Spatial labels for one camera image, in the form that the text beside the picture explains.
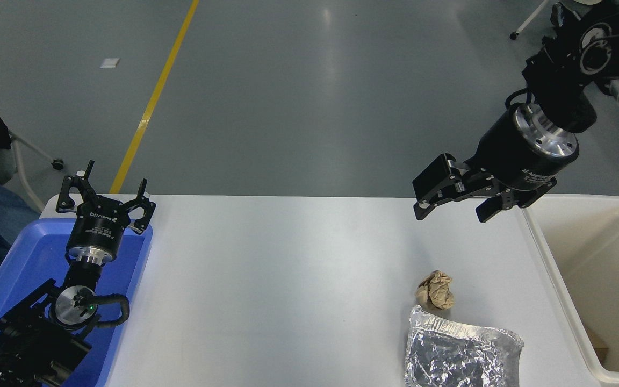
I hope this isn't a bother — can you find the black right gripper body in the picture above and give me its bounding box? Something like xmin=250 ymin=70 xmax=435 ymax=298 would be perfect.
xmin=470 ymin=106 xmax=579 ymax=209

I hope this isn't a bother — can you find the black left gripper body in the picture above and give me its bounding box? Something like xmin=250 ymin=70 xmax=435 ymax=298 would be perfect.
xmin=67 ymin=196 xmax=134 ymax=254

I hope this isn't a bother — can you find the blue plastic tray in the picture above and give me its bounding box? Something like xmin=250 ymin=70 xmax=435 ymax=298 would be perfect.
xmin=0 ymin=218 xmax=153 ymax=387

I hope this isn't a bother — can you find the crumpled tan paper ball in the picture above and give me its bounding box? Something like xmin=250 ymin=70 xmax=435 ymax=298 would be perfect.
xmin=415 ymin=270 xmax=455 ymax=311

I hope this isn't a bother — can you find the large pale plastic bin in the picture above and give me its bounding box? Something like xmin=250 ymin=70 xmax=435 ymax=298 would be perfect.
xmin=519 ymin=193 xmax=619 ymax=386

